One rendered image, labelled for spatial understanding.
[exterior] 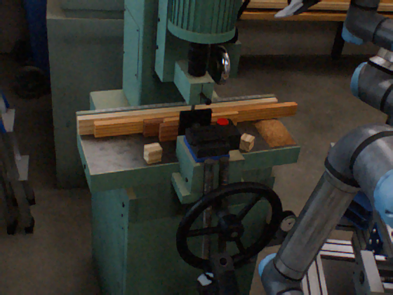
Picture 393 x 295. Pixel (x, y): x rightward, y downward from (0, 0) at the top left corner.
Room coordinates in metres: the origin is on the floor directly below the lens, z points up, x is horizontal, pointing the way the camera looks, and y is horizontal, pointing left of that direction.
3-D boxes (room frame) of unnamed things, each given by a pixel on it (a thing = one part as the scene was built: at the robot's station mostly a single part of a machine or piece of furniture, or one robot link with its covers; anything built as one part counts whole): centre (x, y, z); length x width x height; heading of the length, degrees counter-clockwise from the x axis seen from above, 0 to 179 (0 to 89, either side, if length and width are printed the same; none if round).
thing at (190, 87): (1.33, 0.11, 1.03); 0.14 x 0.07 x 0.09; 27
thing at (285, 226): (1.24, -0.22, 0.65); 0.06 x 0.04 x 0.08; 117
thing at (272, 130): (1.34, -0.14, 0.91); 0.12 x 0.09 x 0.03; 27
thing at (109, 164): (1.21, 0.07, 0.87); 0.61 x 0.30 x 0.06; 117
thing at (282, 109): (1.33, 0.08, 0.92); 0.62 x 0.02 x 0.04; 117
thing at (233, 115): (1.28, 0.08, 0.93); 0.22 x 0.01 x 0.06; 117
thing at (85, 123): (1.32, 0.13, 0.93); 0.60 x 0.02 x 0.05; 117
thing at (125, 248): (1.42, 0.16, 0.36); 0.58 x 0.45 x 0.71; 27
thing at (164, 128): (1.25, 0.11, 0.93); 0.17 x 0.02 x 0.05; 117
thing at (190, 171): (1.13, 0.04, 0.92); 0.15 x 0.13 x 0.09; 117
